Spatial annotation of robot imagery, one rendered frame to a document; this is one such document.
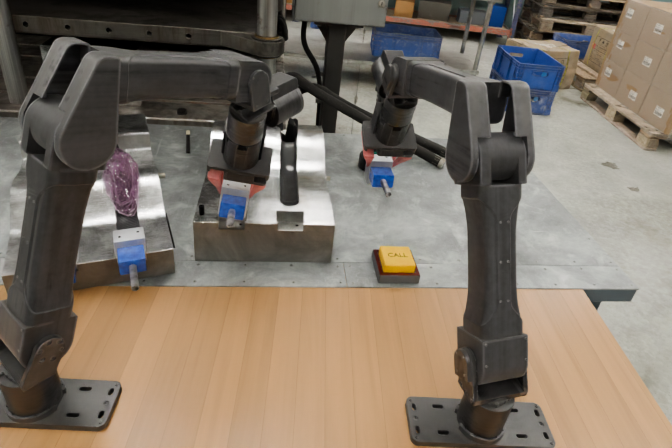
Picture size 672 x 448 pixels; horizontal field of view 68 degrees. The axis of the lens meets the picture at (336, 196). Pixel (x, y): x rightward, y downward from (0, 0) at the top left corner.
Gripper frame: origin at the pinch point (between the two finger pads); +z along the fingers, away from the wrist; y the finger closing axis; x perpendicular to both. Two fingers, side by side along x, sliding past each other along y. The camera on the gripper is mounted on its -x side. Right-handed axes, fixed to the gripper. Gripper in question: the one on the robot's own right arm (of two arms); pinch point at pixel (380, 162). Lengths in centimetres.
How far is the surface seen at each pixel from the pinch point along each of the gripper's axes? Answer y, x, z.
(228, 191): 29.9, 11.7, -5.7
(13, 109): 99, -44, 40
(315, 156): 12.5, -7.9, 9.4
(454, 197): -23.6, -4.1, 19.6
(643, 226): -188, -65, 142
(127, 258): 46, 24, -3
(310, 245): 14.7, 17.7, 3.5
